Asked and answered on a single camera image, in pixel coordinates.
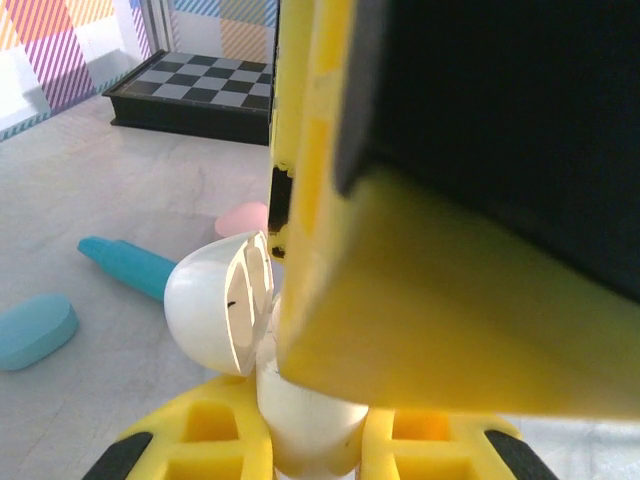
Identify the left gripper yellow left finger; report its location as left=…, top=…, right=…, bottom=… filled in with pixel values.
left=83, top=375, right=277, bottom=480

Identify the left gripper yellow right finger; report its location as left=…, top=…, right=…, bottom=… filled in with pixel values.
left=348, top=404, right=557, bottom=480

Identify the pink earbud charging case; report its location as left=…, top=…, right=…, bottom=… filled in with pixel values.
left=213, top=201, right=272, bottom=240

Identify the white earbud charging case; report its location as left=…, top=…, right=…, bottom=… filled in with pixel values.
left=162, top=230, right=372, bottom=480

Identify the blue earbud charging case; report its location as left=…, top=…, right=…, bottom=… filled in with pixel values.
left=0, top=293, right=80, bottom=372

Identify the black grey chessboard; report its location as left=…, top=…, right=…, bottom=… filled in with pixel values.
left=101, top=49, right=277, bottom=147

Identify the teal marker pen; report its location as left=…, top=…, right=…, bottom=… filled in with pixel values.
left=76, top=236, right=180, bottom=303

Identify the aluminium frame post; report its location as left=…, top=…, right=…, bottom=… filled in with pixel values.
left=130, top=0, right=177, bottom=57

